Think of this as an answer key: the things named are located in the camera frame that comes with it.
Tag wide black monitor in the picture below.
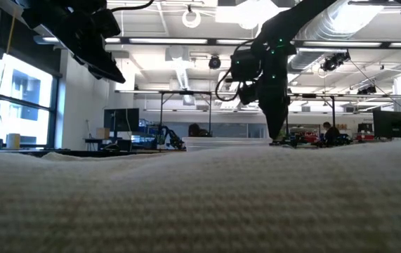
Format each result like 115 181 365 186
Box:
372 110 401 139

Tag person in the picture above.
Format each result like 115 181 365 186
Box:
317 121 341 148
188 122 213 138

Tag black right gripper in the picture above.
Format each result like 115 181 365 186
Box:
258 79 291 141

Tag large room window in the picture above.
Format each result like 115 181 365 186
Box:
0 48 60 150

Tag round black ceiling camera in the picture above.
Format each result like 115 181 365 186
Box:
208 55 222 70

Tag black background rig frame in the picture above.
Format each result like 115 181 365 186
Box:
114 89 401 141

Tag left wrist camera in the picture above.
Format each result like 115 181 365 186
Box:
93 8 122 39

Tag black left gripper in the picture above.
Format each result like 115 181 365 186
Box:
58 6 126 84

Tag black rail with light strips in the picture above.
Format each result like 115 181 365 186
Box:
33 34 401 49

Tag pale cylindrical container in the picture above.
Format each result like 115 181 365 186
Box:
6 132 22 150

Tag black rail-mounted camera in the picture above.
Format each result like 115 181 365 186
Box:
321 51 350 73

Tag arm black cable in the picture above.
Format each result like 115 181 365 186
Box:
110 0 156 13
215 38 256 103

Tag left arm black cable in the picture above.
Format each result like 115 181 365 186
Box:
110 0 156 13

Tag clear plastic tupperware container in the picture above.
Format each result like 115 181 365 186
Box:
181 136 274 153

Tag white plaid kitchen cloth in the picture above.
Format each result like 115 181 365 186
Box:
0 136 401 253

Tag white hanging ring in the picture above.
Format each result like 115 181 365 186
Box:
181 4 203 30

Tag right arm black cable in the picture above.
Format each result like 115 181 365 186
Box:
215 38 256 103

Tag black monitor on stand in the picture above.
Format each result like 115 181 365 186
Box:
103 108 140 141

